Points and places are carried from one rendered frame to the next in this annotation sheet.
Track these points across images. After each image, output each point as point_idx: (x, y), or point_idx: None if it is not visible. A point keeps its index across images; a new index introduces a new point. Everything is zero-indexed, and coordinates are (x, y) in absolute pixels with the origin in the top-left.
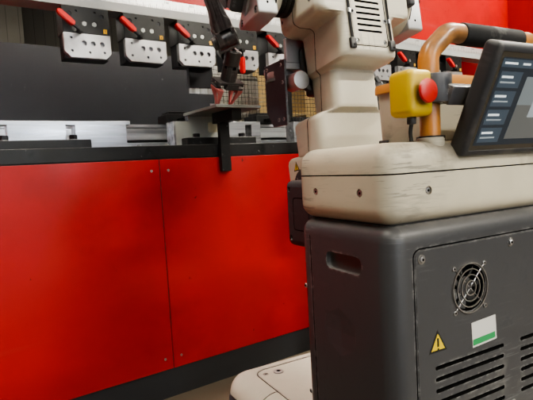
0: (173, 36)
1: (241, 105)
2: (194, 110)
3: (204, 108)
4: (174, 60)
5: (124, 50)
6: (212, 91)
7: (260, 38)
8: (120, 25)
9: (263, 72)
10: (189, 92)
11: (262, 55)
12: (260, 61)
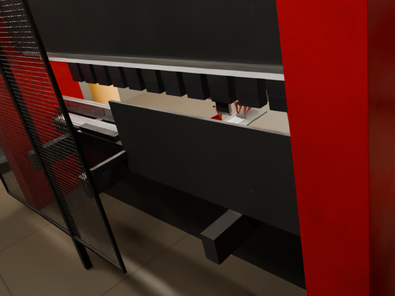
0: (233, 82)
1: (254, 108)
2: (251, 121)
3: (258, 116)
4: (232, 97)
5: (267, 96)
6: (246, 107)
7: (180, 72)
8: (264, 81)
9: (185, 94)
10: (231, 115)
11: (183, 83)
12: (181, 87)
